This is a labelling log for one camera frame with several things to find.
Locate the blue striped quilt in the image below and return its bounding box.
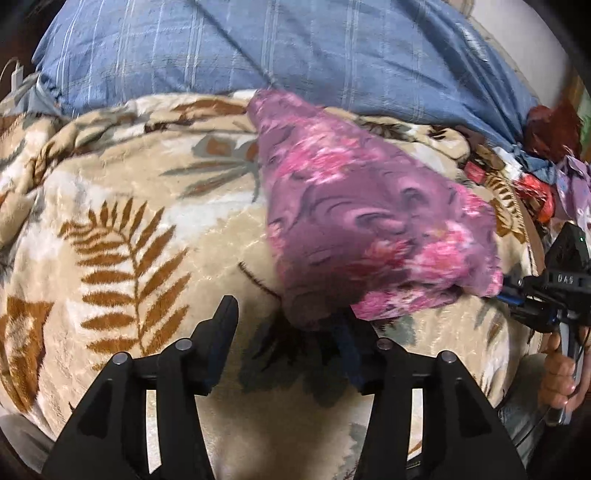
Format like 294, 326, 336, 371
32, 0, 540, 149

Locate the blue white cloth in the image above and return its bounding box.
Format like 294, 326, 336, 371
499, 142, 560, 186

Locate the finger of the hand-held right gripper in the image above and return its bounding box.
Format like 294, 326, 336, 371
495, 276, 527, 308

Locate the dark red cloth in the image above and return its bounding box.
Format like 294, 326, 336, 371
524, 99, 586, 163

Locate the person's right hand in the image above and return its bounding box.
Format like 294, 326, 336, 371
537, 324, 591, 412

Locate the beige leaf-print blanket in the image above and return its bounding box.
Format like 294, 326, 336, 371
0, 92, 546, 480

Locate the white charger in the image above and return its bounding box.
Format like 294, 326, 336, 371
10, 56, 27, 95

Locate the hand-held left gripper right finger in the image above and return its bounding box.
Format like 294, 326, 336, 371
330, 314, 529, 480

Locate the lilac printed cloth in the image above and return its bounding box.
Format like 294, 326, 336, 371
553, 156, 591, 223

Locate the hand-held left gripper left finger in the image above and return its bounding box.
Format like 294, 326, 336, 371
41, 295, 240, 480

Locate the purple floral garment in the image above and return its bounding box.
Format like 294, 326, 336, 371
247, 88, 505, 330

